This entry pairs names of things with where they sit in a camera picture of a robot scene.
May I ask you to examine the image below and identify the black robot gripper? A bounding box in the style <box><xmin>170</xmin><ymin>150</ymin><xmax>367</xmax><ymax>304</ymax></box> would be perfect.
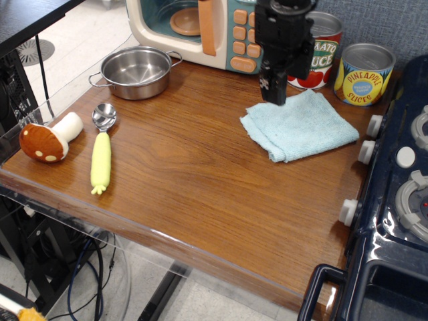
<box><xmin>255</xmin><ymin>1</ymin><xmax>315</xmax><ymax>106</ymax></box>

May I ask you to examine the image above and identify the light blue towel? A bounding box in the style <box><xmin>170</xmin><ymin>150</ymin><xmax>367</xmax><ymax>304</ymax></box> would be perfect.
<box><xmin>240</xmin><ymin>90</ymin><xmax>359</xmax><ymax>163</ymax></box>

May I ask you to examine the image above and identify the tomato sauce can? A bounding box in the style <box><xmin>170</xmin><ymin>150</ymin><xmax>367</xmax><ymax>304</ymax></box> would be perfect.
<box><xmin>288</xmin><ymin>11</ymin><xmax>343</xmax><ymax>90</ymax></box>

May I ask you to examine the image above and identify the pineapple slices can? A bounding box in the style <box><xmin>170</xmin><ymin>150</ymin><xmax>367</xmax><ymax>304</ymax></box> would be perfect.
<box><xmin>334</xmin><ymin>43</ymin><xmax>396</xmax><ymax>106</ymax></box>

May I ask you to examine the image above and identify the toy microwave oven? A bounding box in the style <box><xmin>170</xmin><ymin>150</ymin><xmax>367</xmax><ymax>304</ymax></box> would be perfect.
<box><xmin>126</xmin><ymin>0</ymin><xmax>263</xmax><ymax>74</ymax></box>

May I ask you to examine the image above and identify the white stove knob upper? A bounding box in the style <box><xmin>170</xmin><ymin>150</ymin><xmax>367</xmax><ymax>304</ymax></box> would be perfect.
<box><xmin>366</xmin><ymin>114</ymin><xmax>383</xmax><ymax>138</ymax></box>

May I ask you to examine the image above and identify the white stove knob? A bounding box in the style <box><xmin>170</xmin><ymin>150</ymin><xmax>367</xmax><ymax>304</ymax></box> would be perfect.
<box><xmin>339</xmin><ymin>199</ymin><xmax>358</xmax><ymax>227</ymax></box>
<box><xmin>366</xmin><ymin>114</ymin><xmax>383</xmax><ymax>138</ymax></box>
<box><xmin>358</xmin><ymin>140</ymin><xmax>376</xmax><ymax>165</ymax></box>

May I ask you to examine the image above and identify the white stove knob middle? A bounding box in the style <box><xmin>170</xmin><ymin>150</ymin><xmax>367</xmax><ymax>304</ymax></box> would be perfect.
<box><xmin>358</xmin><ymin>140</ymin><xmax>376</xmax><ymax>165</ymax></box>

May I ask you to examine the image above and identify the white stove knob lower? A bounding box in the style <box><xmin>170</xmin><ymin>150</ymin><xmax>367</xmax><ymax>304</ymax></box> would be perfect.
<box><xmin>339</xmin><ymin>199</ymin><xmax>358</xmax><ymax>227</ymax></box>

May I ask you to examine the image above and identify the small steel pot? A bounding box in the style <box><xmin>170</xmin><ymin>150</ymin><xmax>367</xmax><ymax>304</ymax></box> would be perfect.
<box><xmin>88</xmin><ymin>45</ymin><xmax>183</xmax><ymax>100</ymax></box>

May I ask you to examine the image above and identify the dark blue toy stove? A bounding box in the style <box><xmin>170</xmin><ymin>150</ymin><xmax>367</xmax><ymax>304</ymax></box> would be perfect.
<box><xmin>298</xmin><ymin>56</ymin><xmax>427</xmax><ymax>320</ymax></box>

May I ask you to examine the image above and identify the plush brown mushroom toy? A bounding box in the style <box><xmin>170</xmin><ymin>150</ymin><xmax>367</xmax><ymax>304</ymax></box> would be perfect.
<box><xmin>19</xmin><ymin>112</ymin><xmax>84</xmax><ymax>163</ymax></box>

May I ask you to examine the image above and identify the round floor vent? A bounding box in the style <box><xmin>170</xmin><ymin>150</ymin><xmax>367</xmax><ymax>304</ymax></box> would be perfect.
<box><xmin>17</xmin><ymin>39</ymin><xmax>55</xmax><ymax>67</ymax></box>

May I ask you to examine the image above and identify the black side desk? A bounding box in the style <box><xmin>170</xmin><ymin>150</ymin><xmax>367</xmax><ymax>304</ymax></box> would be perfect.
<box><xmin>1</xmin><ymin>1</ymin><xmax>82</xmax><ymax>134</ymax></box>

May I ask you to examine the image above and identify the yellow fuzzy object corner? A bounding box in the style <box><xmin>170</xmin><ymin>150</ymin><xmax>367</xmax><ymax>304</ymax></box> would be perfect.
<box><xmin>17</xmin><ymin>308</ymin><xmax>46</xmax><ymax>321</ymax></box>

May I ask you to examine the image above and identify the scoop with yellow handle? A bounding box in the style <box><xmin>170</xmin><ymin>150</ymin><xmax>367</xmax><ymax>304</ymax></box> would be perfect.
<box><xmin>90</xmin><ymin>103</ymin><xmax>117</xmax><ymax>195</ymax></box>

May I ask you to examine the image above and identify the black cable under table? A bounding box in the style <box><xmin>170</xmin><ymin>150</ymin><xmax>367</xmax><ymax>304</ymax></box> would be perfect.
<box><xmin>49</xmin><ymin>233</ymin><xmax>118</xmax><ymax>321</ymax></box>

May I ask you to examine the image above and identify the blue cable under table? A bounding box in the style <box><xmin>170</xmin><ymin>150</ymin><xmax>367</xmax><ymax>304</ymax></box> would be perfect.
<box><xmin>66</xmin><ymin>237</ymin><xmax>104</xmax><ymax>321</ymax></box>

